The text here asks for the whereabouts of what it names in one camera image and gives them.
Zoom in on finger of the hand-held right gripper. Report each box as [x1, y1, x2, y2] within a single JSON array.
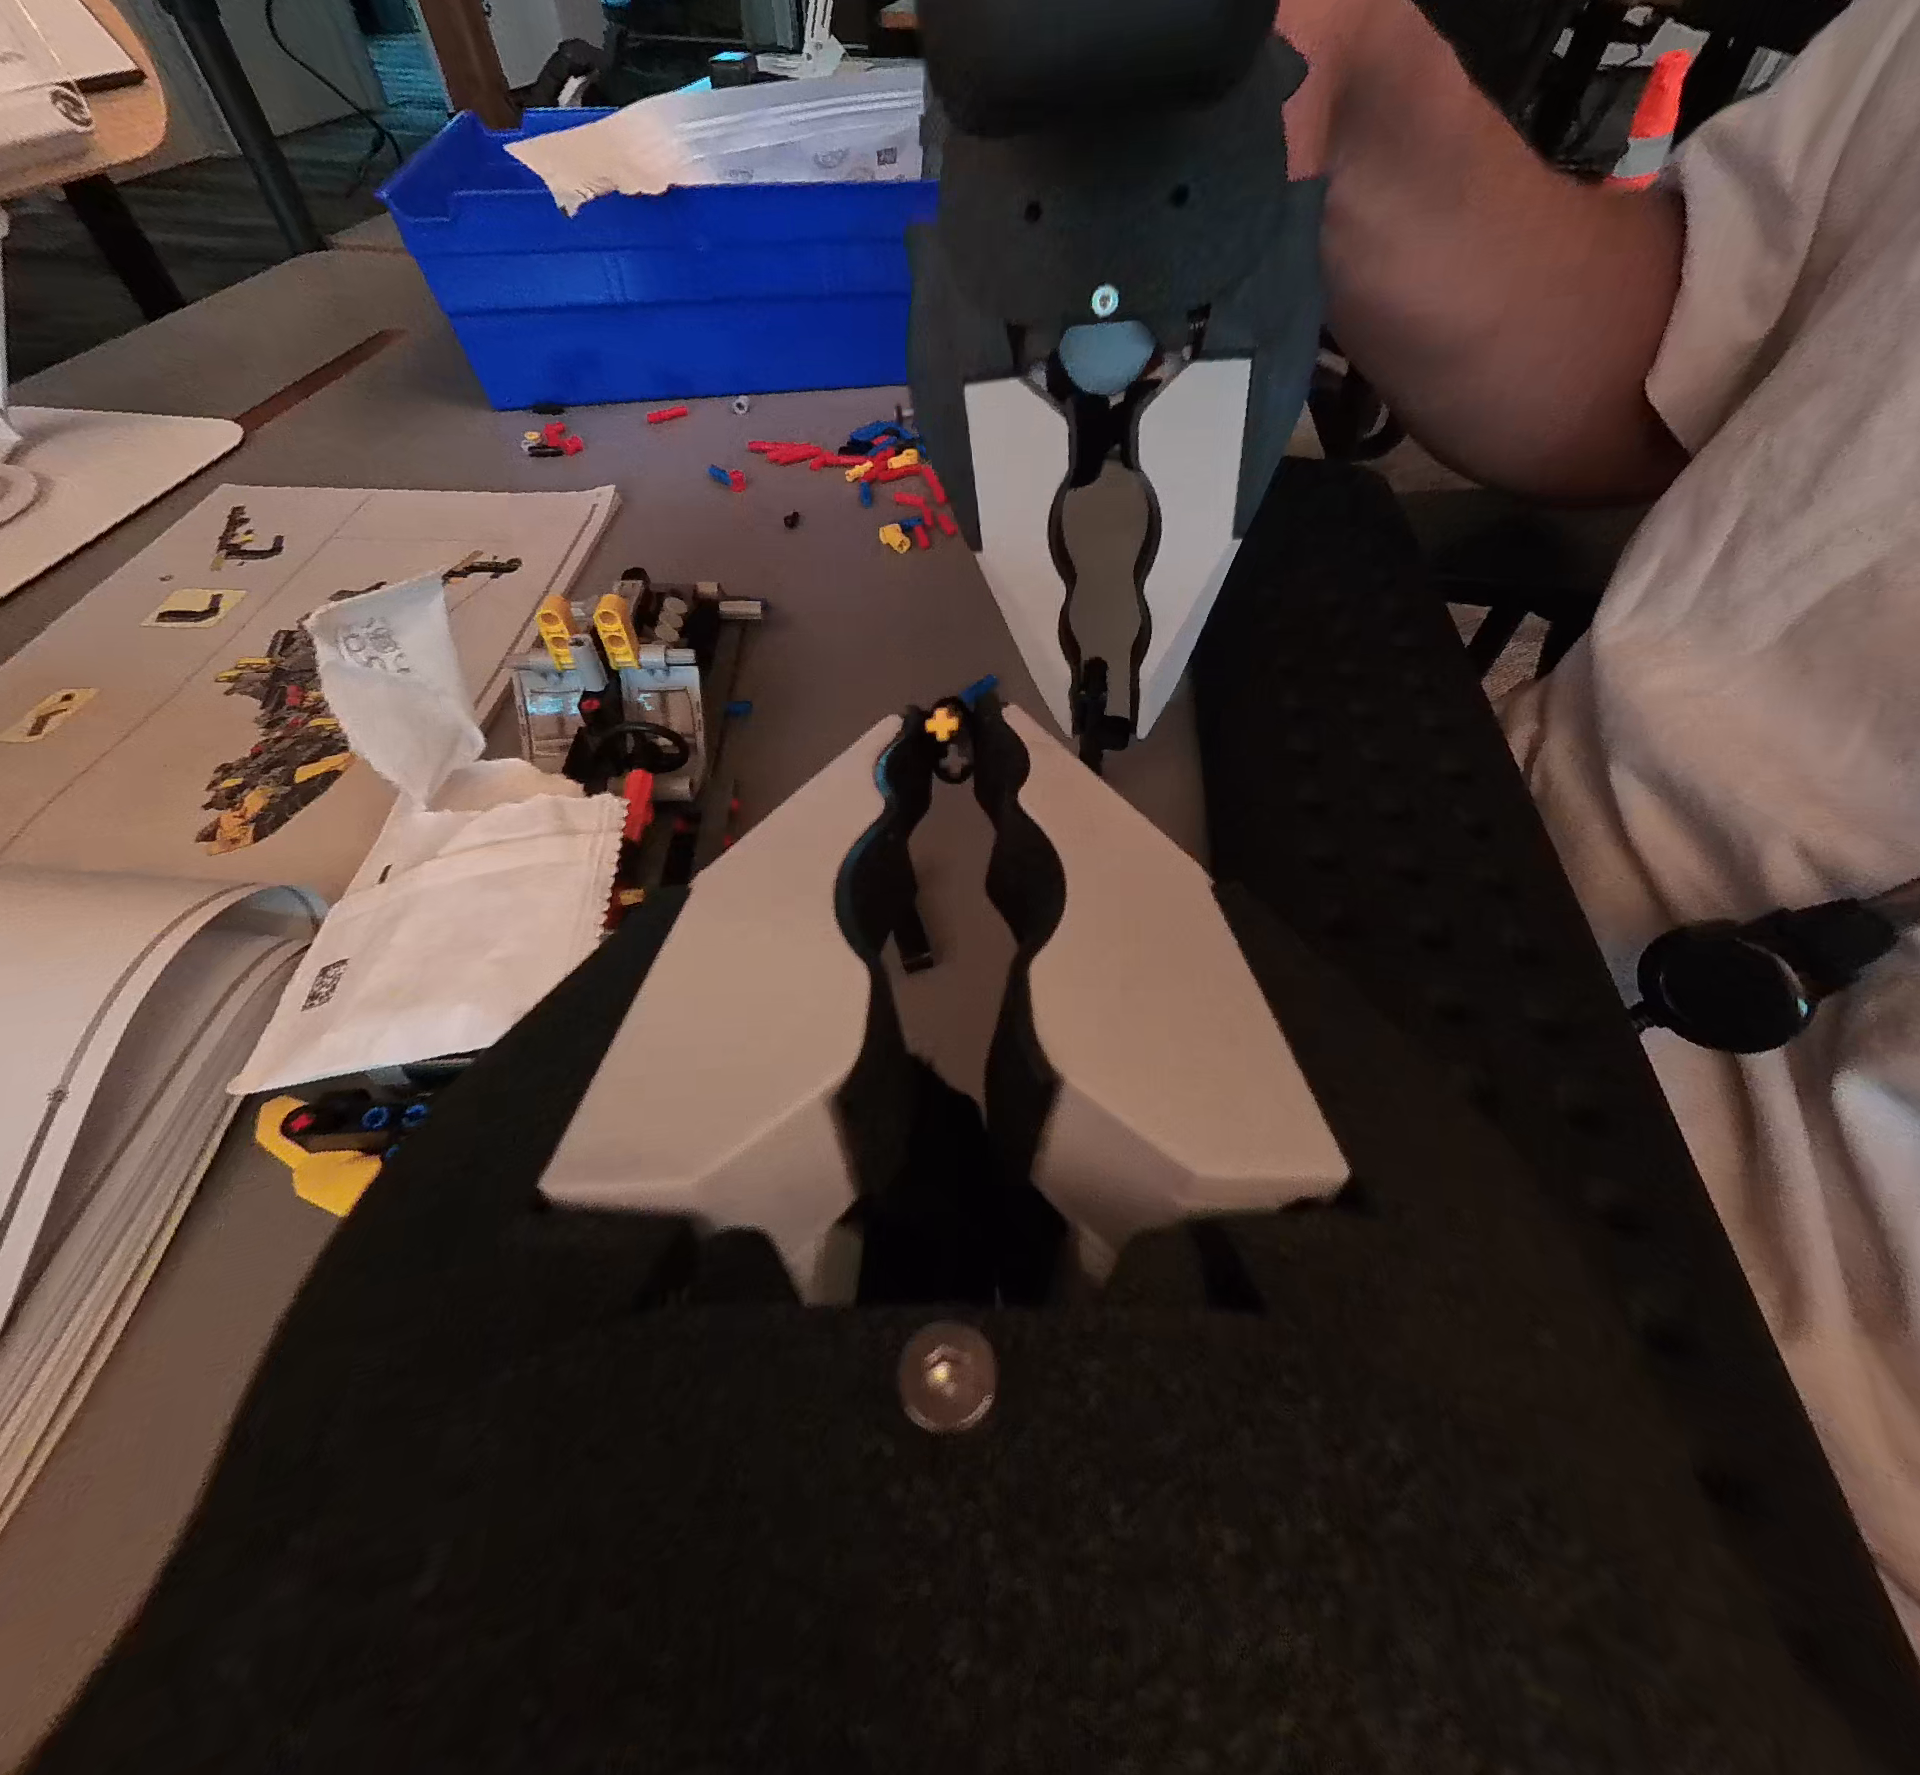
[[1113, 357, 1256, 744], [966, 369, 1094, 727]]

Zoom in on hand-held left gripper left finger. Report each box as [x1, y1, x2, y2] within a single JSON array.
[[532, 712, 947, 1306]]

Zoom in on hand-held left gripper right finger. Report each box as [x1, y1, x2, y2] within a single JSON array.
[[969, 695, 1355, 1303]]

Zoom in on person's right forearm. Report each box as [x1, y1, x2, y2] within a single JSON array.
[[1269, 0, 1693, 504]]

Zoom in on scattered small lego pins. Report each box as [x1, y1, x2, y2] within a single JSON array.
[[518, 395, 966, 563]]

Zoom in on lego car chassis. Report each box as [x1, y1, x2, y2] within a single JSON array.
[[252, 569, 777, 1219]]

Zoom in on lego instruction booklet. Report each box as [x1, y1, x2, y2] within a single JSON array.
[[0, 484, 619, 1525]]

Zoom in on white torn paper bag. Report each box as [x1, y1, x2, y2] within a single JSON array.
[[228, 569, 632, 1102]]

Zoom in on blue plastic bin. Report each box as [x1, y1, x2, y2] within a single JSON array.
[[378, 110, 953, 412]]

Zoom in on empty white paper bags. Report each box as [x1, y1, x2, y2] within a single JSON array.
[[500, 68, 930, 219]]

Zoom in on orange traffic cone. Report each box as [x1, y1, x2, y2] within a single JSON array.
[[1611, 44, 1699, 190]]

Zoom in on black bag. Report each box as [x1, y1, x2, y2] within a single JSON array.
[[512, 39, 604, 115]]

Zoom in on person in white T-shirt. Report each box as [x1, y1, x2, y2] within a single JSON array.
[[1500, 0, 1920, 1618]]

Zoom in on brown wooden strip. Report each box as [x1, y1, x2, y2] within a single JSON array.
[[228, 328, 409, 437]]

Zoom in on black metal pole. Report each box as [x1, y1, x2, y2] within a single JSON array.
[[90, 0, 327, 258]]

